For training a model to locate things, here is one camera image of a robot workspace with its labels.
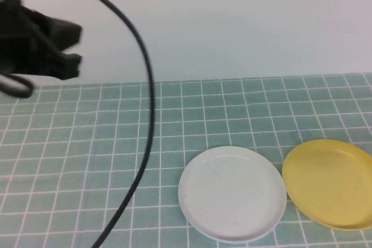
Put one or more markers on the yellow round plate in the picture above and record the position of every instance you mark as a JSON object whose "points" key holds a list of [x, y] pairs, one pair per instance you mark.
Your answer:
{"points": [[328, 184]]}

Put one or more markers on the white round plate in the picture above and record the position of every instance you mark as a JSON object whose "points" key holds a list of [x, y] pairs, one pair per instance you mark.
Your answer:
{"points": [[232, 192]]}

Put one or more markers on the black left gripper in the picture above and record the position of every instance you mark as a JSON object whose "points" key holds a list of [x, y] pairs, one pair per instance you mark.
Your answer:
{"points": [[20, 41]]}

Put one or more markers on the green white checkered tablecloth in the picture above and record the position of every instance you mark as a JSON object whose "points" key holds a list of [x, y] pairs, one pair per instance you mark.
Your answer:
{"points": [[232, 108]]}

